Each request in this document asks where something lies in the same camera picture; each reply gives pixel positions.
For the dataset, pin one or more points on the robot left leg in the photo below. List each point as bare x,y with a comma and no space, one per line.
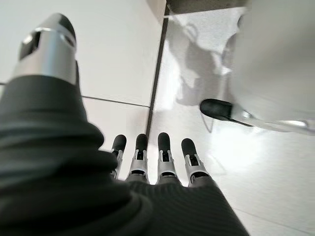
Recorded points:
270,61

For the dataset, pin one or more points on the black robot left foot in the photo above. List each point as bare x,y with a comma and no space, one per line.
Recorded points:
216,108

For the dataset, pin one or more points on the white cabinet door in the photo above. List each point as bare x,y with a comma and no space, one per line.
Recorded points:
110,49
115,118

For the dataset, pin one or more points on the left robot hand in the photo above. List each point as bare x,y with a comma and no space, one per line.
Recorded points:
54,172

